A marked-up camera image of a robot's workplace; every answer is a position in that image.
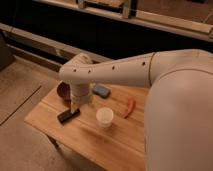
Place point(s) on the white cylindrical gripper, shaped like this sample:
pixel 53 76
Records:
pixel 80 94

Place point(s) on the white ceramic cup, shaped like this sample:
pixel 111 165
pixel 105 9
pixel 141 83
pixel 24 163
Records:
pixel 104 117

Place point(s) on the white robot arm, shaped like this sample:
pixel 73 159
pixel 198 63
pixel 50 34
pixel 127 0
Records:
pixel 178 115

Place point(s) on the black rectangular block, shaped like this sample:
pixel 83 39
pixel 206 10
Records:
pixel 66 115

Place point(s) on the dark red bowl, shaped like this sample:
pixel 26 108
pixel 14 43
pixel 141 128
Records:
pixel 63 91

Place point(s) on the blue sponge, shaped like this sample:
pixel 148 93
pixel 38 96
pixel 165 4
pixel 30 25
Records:
pixel 101 91

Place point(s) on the wooden table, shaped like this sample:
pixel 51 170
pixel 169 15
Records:
pixel 119 147

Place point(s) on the red chili pepper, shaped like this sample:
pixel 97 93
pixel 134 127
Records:
pixel 130 108

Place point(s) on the dark cabinet with shelf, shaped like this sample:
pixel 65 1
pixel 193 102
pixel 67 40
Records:
pixel 100 35

